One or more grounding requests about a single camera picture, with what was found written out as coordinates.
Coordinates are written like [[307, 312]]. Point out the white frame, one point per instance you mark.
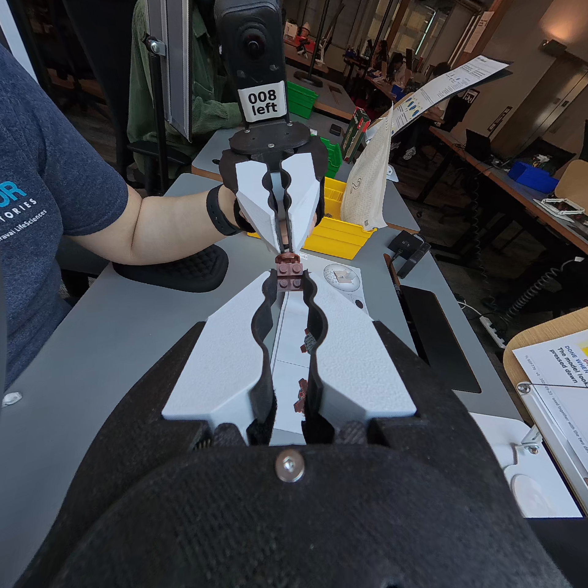
[[558, 206]]

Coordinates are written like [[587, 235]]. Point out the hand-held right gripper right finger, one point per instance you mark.
[[363, 367]]

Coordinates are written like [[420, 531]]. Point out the black toy brick box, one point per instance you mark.
[[356, 133]]

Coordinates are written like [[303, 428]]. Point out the white stand base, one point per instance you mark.
[[496, 441]]

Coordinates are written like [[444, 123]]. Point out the aluminium post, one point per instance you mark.
[[177, 55]]

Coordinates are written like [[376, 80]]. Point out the round wooden board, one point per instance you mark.
[[533, 335]]

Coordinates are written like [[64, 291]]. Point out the person's left hand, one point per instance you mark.
[[229, 206]]

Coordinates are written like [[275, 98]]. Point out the black mat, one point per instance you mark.
[[436, 340]]

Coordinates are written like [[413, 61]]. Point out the person's navy t-shirt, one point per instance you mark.
[[36, 160]]

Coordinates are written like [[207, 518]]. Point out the person's left forearm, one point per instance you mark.
[[160, 225]]

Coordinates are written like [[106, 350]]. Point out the wooden desk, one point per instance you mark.
[[551, 225]]

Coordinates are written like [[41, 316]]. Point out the printed paper sheet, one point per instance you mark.
[[450, 87]]

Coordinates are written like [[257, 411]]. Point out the white power strip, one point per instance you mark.
[[492, 330]]

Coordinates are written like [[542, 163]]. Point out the wooden chair back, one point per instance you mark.
[[574, 183]]

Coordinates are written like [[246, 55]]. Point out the white paper bag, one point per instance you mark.
[[367, 183]]

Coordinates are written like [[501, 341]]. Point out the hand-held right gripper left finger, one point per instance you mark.
[[216, 367]]

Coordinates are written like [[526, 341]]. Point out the blue plastic bin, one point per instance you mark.
[[533, 178]]

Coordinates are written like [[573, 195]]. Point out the brown toy brick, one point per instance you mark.
[[290, 281]]

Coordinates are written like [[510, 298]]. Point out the printed instruction sheet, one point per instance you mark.
[[556, 367]]

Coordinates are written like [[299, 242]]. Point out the black wristwatch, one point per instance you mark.
[[215, 211]]

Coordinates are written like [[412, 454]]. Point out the yellow plastic bin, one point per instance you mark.
[[340, 234]]

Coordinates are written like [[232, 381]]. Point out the black laptop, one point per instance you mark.
[[477, 144]]

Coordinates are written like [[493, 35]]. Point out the white instruction booklet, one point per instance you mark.
[[340, 285]]

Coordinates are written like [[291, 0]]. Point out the black armrest pad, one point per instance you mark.
[[174, 271]]

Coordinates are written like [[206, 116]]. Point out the black power adapter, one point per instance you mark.
[[409, 257]]

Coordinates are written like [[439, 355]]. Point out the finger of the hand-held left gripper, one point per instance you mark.
[[303, 193], [255, 193]]

